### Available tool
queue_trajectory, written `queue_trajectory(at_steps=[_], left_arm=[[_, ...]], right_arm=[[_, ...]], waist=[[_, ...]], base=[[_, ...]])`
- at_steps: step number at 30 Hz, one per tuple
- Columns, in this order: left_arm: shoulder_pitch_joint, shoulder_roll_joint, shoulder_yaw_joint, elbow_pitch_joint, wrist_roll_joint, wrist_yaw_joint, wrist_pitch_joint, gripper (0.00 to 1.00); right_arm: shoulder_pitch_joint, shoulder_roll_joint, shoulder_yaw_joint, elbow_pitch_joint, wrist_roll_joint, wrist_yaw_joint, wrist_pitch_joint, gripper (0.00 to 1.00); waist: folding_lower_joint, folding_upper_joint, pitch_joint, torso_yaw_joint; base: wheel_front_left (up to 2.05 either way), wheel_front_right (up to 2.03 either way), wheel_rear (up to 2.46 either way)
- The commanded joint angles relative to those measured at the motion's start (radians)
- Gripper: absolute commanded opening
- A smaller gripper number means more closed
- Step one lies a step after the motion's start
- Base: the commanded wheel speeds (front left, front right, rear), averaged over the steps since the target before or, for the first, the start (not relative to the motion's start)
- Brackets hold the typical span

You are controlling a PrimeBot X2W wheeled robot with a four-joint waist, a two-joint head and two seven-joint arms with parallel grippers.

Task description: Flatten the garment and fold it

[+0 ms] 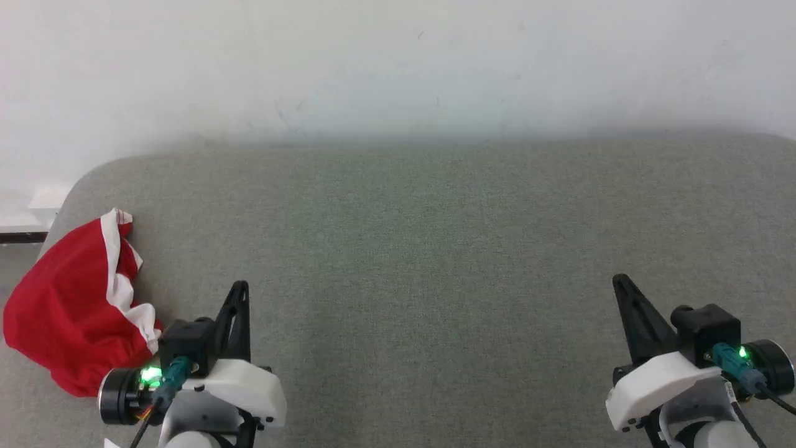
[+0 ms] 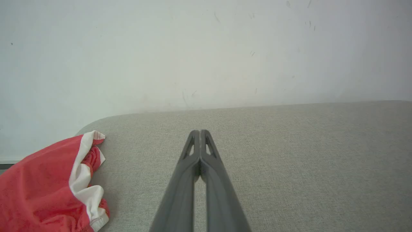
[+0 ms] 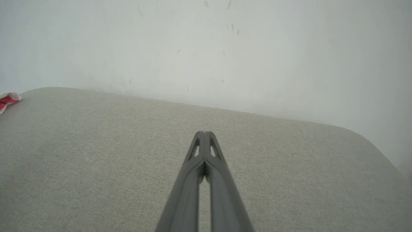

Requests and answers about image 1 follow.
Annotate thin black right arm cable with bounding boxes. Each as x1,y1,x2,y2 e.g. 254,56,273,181
706,342,796,415

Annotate red shorts with white trim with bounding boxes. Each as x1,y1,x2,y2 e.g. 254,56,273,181
2,208,164,398

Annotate grey fabric sofa cushion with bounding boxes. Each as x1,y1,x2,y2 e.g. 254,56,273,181
0,133,796,448

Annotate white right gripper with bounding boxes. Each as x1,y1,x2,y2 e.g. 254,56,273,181
605,273,731,448

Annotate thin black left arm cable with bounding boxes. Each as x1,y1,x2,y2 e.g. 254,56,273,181
127,357,193,448

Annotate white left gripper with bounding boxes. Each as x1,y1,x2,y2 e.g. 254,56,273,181
159,280,289,448

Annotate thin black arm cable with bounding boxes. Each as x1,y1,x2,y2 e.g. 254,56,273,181
706,342,796,415
127,357,193,448

